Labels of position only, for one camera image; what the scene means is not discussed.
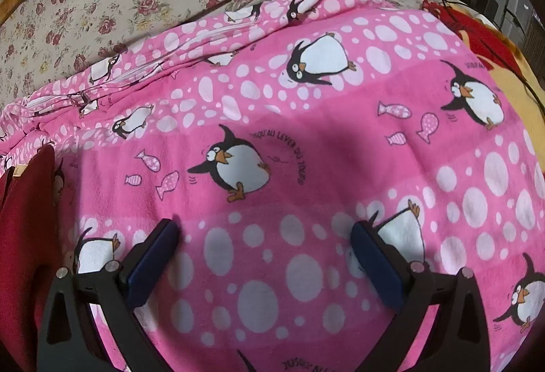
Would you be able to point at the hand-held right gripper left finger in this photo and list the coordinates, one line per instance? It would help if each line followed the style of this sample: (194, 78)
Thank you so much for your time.
(152, 263)

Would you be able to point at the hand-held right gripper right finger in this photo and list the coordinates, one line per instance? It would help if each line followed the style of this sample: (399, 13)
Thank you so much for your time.
(378, 270)

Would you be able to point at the dark red garment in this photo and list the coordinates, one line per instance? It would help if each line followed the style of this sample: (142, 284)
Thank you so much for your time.
(25, 235)

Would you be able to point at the pink penguin print blanket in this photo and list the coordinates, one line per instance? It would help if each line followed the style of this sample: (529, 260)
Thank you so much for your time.
(298, 150)

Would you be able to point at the yellow and red blanket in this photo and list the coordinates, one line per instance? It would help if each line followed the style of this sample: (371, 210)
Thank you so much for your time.
(511, 95)

